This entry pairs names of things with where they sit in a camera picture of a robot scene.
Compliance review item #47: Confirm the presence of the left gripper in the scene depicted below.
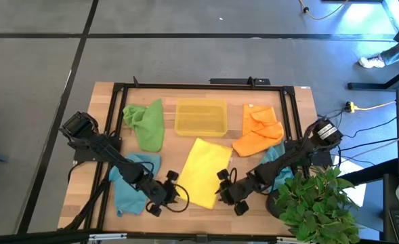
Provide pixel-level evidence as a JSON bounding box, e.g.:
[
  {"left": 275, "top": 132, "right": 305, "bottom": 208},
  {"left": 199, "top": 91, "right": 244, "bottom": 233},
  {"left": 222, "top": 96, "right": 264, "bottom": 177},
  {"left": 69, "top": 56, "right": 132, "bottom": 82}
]
[{"left": 141, "top": 169, "right": 180, "bottom": 218}]

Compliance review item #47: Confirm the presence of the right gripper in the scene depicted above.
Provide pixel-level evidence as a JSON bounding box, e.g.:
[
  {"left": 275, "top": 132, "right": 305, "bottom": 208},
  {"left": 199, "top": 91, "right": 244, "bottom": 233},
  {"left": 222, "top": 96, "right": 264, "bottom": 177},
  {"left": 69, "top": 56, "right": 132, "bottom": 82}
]
[{"left": 217, "top": 168, "right": 264, "bottom": 217}]

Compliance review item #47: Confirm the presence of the yellow microfiber towel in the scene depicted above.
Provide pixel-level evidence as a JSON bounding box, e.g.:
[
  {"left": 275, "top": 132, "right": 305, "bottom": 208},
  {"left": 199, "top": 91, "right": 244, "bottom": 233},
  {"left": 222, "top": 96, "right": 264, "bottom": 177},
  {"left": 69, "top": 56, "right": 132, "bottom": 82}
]
[{"left": 175, "top": 137, "right": 234, "bottom": 210}]

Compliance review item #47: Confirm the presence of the orange microfiber towel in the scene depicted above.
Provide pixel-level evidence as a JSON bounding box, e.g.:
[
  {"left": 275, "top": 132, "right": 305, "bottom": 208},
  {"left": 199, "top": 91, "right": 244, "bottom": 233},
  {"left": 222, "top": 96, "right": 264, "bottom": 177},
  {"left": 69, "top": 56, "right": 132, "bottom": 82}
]
[{"left": 232, "top": 104, "right": 285, "bottom": 158}]

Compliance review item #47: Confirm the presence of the green microfiber towel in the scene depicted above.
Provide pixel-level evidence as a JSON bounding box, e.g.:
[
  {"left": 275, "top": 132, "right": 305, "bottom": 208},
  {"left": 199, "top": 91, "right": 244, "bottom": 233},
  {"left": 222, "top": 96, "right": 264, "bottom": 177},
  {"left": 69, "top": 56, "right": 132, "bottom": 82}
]
[{"left": 122, "top": 98, "right": 165, "bottom": 153}]

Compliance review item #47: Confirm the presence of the yellow plastic bin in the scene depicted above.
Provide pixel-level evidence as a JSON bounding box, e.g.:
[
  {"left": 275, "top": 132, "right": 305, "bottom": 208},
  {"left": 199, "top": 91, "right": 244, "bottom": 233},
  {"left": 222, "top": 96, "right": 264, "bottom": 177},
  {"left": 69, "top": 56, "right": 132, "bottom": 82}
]
[{"left": 174, "top": 98, "right": 228, "bottom": 138}]

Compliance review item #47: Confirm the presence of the blue microfiber towel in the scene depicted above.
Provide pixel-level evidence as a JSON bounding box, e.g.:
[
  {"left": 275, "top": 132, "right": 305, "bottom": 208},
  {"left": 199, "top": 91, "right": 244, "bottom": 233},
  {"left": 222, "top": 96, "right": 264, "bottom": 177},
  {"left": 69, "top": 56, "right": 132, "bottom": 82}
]
[{"left": 108, "top": 152, "right": 162, "bottom": 218}]

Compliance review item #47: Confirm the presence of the teal microfiber towel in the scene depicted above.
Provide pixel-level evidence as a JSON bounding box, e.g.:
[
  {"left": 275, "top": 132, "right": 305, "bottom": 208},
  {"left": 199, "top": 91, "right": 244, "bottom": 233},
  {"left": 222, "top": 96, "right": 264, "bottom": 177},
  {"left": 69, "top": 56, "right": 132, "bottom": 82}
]
[{"left": 259, "top": 142, "right": 295, "bottom": 192}]

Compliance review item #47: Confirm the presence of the green potted plant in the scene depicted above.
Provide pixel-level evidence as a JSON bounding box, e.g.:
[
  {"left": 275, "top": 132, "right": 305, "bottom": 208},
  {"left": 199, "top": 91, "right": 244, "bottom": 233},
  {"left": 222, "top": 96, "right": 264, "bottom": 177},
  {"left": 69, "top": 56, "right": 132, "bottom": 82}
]
[{"left": 266, "top": 165, "right": 361, "bottom": 243}]

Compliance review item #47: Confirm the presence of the person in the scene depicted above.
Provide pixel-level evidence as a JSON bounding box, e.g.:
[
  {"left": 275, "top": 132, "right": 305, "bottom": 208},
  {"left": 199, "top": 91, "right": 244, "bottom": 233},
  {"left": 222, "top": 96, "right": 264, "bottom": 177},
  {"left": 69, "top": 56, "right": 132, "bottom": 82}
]
[{"left": 357, "top": 37, "right": 399, "bottom": 69}]

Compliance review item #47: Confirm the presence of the black table frame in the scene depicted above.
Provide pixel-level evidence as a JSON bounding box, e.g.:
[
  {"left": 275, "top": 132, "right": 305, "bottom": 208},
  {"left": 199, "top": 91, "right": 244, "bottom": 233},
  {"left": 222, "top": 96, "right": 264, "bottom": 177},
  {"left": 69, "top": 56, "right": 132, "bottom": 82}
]
[{"left": 58, "top": 76, "right": 334, "bottom": 244}]

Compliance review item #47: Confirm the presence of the black clamp mount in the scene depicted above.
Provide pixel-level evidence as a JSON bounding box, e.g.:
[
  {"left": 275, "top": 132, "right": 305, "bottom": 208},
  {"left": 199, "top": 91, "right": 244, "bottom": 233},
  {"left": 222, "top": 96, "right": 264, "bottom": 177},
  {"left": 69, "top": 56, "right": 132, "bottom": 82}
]
[{"left": 209, "top": 77, "right": 272, "bottom": 86}]

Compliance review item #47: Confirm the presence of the yellow extension cord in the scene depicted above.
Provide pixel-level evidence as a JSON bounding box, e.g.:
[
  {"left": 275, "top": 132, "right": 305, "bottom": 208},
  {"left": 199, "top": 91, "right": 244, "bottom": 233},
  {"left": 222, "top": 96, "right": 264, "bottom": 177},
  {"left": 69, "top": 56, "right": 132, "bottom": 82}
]
[{"left": 344, "top": 100, "right": 398, "bottom": 114}]

